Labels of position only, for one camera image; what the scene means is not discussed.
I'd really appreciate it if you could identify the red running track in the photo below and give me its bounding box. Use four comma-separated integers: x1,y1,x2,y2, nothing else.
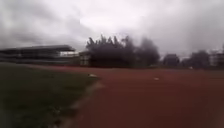
19,63,224,128

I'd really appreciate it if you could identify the pale building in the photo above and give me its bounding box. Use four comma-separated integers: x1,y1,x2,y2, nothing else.
208,51,224,69

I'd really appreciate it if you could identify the green grass field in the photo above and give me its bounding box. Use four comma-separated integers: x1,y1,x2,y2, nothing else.
0,63,98,128

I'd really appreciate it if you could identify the pale concrete kerb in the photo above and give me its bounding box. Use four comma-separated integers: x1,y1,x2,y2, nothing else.
49,73,105,128

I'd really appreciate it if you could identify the row of dark trees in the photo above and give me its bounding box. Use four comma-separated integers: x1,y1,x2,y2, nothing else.
84,34,211,70

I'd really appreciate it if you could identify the grandstand building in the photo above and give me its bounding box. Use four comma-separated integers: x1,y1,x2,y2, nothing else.
0,44,81,66

